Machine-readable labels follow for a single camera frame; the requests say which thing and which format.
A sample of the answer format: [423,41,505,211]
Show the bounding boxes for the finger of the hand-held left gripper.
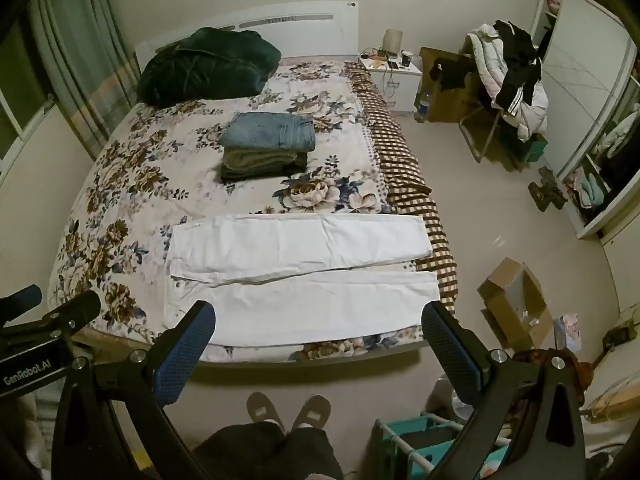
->
[30,290,103,346]
[0,284,43,317]

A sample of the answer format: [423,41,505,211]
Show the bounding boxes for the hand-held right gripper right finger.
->
[421,302,586,480]

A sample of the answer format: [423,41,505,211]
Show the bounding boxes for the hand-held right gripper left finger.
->
[51,300,217,480]

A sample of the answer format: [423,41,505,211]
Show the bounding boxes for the white pants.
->
[167,214,441,348]

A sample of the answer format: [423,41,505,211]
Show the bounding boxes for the open cardboard box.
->
[477,257,556,351]

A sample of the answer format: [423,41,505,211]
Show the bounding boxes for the teal storage rack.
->
[375,412,516,480]

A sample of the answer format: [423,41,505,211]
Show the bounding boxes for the grey slipper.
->
[292,394,332,431]
[246,391,286,434]

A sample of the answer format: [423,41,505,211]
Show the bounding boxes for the printed paper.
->
[552,313,584,354]

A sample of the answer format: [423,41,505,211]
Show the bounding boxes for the person's legs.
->
[192,421,344,480]

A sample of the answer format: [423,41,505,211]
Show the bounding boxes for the reddish brown cloth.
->
[515,347,595,407]

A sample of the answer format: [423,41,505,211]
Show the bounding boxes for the bed with floral sheet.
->
[47,57,441,363]

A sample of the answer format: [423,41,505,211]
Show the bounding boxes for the window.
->
[0,25,56,166]

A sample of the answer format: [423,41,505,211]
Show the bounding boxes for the dark shoes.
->
[529,167,569,214]

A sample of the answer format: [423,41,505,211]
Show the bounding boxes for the brown checkered bed sheet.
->
[345,62,458,316]

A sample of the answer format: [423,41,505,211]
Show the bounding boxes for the teal box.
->
[525,135,549,163]

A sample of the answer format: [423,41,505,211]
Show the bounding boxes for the folded blue jeans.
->
[220,112,317,152]

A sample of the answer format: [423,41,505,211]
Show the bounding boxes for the green striped curtain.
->
[30,0,142,161]

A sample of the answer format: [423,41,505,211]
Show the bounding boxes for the large brown cardboard box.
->
[419,47,493,123]

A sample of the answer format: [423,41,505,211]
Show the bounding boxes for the white nightstand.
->
[357,55,423,113]

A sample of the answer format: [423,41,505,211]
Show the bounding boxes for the dark green blanket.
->
[137,27,282,107]

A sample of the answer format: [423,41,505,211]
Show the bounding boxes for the black hanging garment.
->
[431,55,476,90]

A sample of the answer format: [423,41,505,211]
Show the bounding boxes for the black striped clothes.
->
[492,20,544,115]

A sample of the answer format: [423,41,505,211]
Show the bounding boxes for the white puffer jacket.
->
[466,25,549,142]

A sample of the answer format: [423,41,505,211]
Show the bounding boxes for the white wardrobe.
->
[530,0,640,241]

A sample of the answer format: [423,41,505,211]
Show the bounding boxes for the beige table lamp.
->
[383,28,404,58]

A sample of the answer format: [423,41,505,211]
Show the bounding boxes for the white bed headboard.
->
[135,1,360,61]

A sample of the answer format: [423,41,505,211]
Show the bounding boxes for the metal frame chair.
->
[459,35,547,163]

